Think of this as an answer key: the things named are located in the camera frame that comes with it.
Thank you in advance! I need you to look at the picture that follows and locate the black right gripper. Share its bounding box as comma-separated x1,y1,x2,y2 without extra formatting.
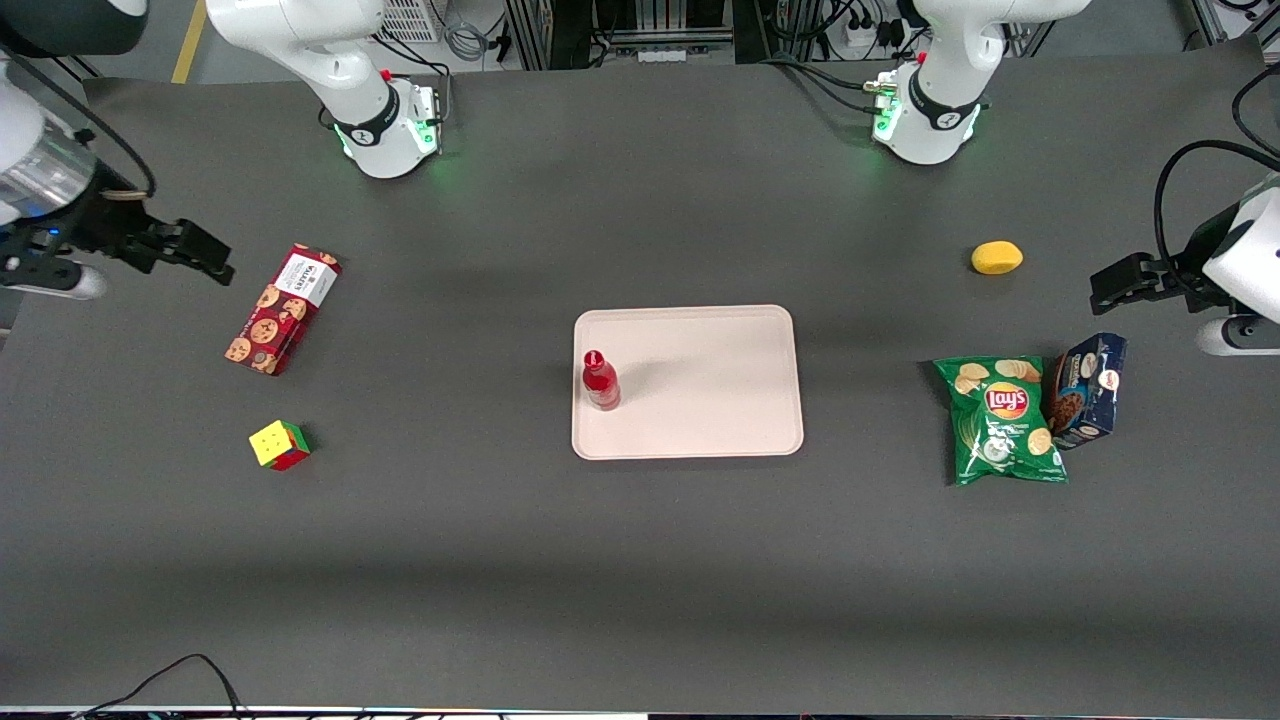
62,190,237,287

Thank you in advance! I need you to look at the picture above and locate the red coke bottle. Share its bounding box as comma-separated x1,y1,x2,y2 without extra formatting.
582,350,622,411

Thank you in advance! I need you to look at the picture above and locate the blue cookie box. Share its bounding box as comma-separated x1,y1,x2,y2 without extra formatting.
1046,332,1129,450

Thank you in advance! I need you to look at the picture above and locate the white power strip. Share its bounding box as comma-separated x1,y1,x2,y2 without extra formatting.
843,14,904,53

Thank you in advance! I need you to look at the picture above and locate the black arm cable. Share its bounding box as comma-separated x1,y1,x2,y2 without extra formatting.
1154,139,1280,273
0,50,158,199

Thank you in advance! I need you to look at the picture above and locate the black base power cable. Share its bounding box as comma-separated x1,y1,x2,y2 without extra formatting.
765,55,901,113

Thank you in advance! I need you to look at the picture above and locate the grey coiled cable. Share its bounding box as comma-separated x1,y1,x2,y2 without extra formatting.
443,18,493,63

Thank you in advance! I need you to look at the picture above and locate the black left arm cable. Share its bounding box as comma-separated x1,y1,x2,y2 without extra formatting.
1154,139,1280,273

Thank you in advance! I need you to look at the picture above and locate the yellow lemon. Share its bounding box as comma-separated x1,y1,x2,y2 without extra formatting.
971,240,1024,276

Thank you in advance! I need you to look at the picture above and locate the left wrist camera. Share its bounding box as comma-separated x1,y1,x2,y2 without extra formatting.
1195,314,1280,357

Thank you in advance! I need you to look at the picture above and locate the yellow floor tape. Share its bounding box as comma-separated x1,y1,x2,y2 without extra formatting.
171,0,209,85

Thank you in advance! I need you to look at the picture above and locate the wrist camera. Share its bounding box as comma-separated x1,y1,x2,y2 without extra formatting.
1195,314,1280,357
0,240,108,302

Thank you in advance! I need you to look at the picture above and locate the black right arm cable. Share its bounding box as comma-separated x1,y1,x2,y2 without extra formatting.
0,50,158,199

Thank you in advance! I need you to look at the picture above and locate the white perforated box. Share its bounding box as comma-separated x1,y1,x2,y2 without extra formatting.
378,0,443,44

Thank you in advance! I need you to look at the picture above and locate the red cookie box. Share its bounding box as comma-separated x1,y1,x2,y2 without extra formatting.
224,243,343,377

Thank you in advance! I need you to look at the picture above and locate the green lays chips bag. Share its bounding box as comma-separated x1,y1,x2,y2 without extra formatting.
933,356,1070,487

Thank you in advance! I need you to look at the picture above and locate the beige plastic tray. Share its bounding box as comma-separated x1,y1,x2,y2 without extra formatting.
571,304,805,461

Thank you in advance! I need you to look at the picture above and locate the thin black cable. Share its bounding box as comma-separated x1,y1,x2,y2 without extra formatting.
70,654,247,720

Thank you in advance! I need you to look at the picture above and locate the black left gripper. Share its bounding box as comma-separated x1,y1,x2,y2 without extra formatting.
1090,205,1246,316

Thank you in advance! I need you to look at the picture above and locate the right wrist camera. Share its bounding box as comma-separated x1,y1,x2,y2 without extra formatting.
0,240,108,302

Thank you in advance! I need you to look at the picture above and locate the rubiks cube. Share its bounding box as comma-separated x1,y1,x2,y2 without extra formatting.
248,419,312,472

